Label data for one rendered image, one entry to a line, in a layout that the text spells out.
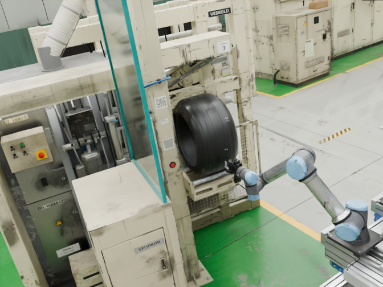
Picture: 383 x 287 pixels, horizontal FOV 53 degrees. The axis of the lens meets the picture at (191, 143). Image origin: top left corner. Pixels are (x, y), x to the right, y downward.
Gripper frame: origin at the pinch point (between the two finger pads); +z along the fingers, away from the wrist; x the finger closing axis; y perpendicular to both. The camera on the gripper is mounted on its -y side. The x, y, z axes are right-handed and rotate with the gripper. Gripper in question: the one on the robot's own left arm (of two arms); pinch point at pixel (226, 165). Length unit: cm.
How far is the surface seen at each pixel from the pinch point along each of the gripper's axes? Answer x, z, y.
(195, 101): 7.5, 14.3, 45.7
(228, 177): -4.4, 9.9, -13.2
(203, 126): 11.9, -1.6, 32.4
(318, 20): -371, 344, 49
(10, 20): 117, 904, 175
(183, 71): -1, 49, 62
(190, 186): 26.3, 6.6, -8.1
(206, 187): 14.2, 8.1, -13.5
